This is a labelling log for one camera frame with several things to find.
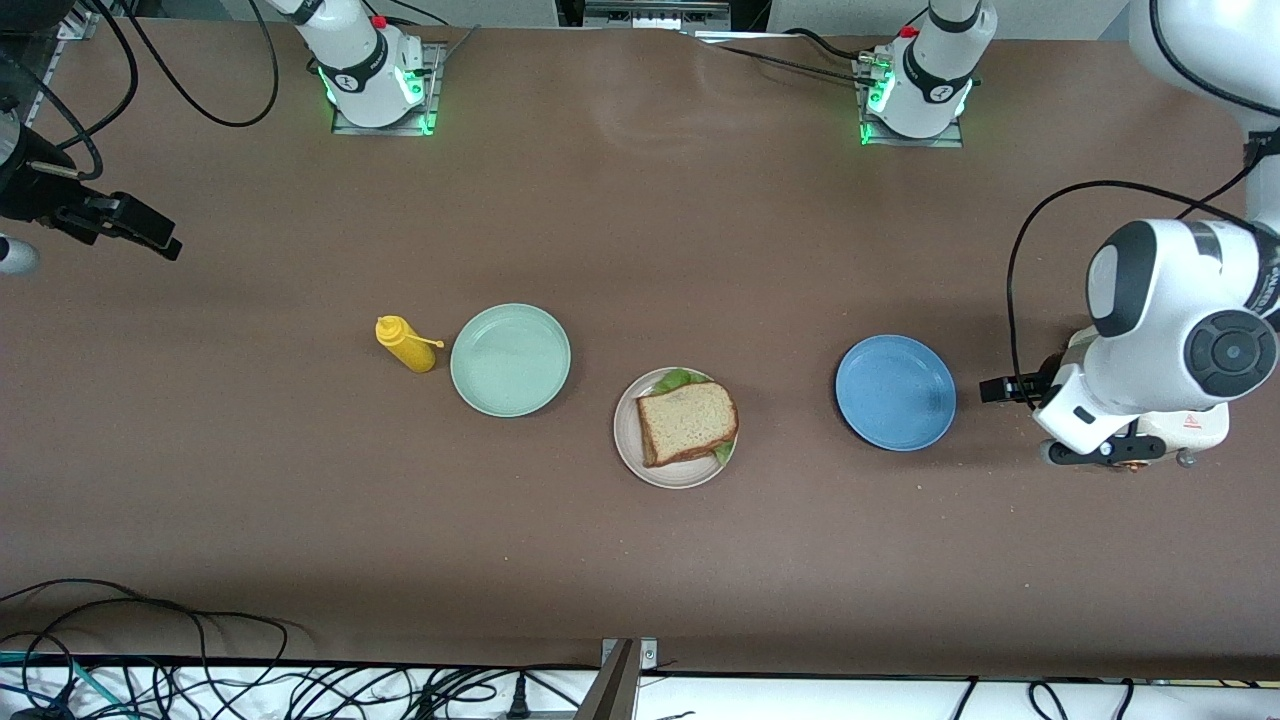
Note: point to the mint green plate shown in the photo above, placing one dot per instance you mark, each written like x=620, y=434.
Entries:
x=510, y=360

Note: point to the metal frame crossbar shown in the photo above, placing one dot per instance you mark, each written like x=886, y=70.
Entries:
x=655, y=12

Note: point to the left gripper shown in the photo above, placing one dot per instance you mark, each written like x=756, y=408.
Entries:
x=1040, y=381

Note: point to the blue plate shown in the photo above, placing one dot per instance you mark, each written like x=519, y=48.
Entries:
x=895, y=392

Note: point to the metal camera mount beam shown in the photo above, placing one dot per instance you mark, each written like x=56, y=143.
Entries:
x=615, y=690

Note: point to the aluminium frame rail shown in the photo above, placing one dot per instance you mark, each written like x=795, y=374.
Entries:
x=75, y=25

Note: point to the black power plug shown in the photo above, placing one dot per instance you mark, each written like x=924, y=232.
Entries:
x=518, y=700

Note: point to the yellow mustard squeeze bottle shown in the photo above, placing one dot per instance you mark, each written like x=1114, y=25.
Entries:
x=410, y=345

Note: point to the beige plate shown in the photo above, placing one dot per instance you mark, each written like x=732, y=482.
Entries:
x=680, y=478

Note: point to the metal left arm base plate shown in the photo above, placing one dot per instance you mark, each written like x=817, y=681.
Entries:
x=940, y=142

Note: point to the green lettuce leaf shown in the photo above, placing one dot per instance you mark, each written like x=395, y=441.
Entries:
x=672, y=380

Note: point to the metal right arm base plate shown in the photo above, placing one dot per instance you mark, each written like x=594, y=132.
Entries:
x=430, y=70

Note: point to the brown bread slice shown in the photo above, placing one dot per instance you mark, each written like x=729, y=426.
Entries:
x=690, y=420

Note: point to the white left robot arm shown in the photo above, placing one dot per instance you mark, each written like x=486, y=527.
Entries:
x=1190, y=310

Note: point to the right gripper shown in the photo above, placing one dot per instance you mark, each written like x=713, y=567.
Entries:
x=30, y=190

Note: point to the cream white toaster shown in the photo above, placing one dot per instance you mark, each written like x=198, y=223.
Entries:
x=1195, y=428

